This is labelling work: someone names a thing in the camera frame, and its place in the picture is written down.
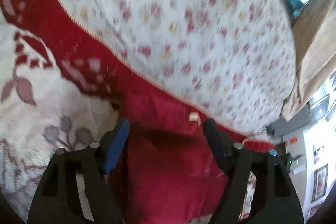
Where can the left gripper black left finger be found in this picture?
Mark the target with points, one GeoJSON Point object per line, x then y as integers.
{"type": "Point", "coordinates": [73, 188]}

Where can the dark red knit garment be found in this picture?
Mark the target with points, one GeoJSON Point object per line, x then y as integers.
{"type": "Point", "coordinates": [167, 173]}

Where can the red and white floral blanket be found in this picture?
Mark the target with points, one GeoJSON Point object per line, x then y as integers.
{"type": "Point", "coordinates": [62, 87]}

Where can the beige curtain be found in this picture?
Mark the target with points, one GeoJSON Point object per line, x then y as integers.
{"type": "Point", "coordinates": [314, 37]}

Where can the floral white bed sheet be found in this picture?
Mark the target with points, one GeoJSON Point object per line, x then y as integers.
{"type": "Point", "coordinates": [233, 58]}

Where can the framed picture on wall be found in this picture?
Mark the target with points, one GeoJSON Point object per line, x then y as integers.
{"type": "Point", "coordinates": [320, 183]}

